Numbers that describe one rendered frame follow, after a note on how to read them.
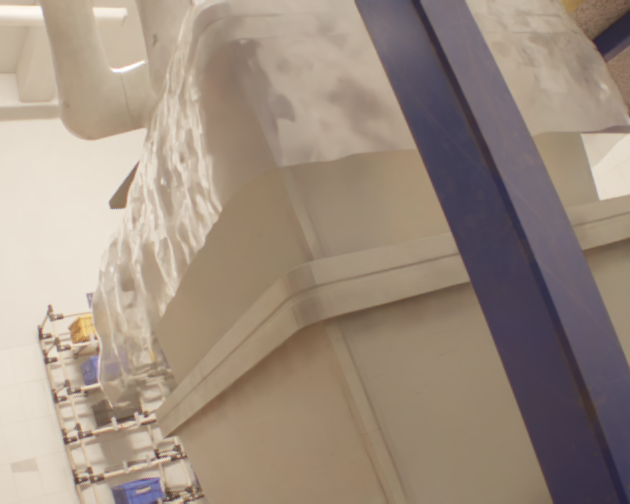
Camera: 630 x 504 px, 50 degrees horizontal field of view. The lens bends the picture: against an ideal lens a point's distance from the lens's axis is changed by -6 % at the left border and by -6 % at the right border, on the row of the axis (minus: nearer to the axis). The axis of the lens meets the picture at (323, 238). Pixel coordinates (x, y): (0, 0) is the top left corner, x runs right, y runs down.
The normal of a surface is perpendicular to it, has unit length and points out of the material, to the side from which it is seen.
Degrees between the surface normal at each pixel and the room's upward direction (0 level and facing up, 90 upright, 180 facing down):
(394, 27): 90
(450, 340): 96
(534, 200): 90
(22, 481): 90
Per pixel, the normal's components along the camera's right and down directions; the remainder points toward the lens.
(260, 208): -0.84, 0.26
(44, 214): 0.50, -0.40
